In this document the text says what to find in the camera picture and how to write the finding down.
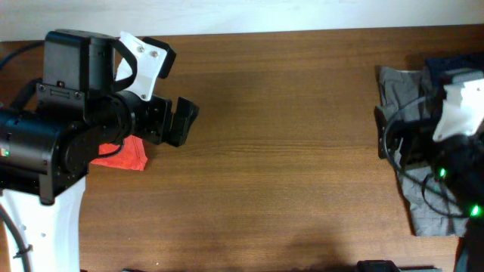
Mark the grey garment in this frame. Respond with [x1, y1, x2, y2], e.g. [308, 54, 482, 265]
[375, 66, 467, 237]

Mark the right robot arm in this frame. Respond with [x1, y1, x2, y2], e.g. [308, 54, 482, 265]
[374, 104, 483, 271]

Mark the red printed t-shirt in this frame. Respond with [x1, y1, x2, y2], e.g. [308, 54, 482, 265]
[92, 136, 147, 171]

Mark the navy blue garment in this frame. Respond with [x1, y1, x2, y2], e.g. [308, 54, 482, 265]
[425, 52, 483, 85]

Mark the black base with white slots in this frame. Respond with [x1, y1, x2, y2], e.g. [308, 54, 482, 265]
[355, 260, 442, 272]

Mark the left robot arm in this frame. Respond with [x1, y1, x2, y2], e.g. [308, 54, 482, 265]
[1, 29, 199, 271]

